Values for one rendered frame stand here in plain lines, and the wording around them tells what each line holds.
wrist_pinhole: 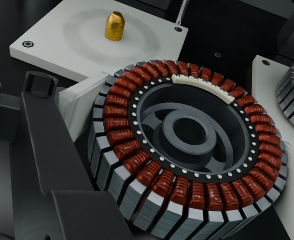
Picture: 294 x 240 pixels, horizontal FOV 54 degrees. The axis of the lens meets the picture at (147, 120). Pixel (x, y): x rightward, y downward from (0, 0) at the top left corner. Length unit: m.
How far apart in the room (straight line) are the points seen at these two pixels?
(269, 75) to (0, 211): 0.31
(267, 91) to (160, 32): 0.14
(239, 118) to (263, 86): 0.17
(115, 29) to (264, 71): 0.18
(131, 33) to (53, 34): 0.09
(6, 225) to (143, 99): 0.11
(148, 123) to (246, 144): 0.06
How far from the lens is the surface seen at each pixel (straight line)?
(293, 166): 0.17
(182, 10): 0.37
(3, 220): 0.21
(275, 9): 0.57
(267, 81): 0.36
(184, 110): 0.18
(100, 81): 0.16
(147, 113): 0.18
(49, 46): 0.30
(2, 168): 0.23
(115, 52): 0.31
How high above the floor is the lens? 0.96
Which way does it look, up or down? 47 degrees down
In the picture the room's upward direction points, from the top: 21 degrees clockwise
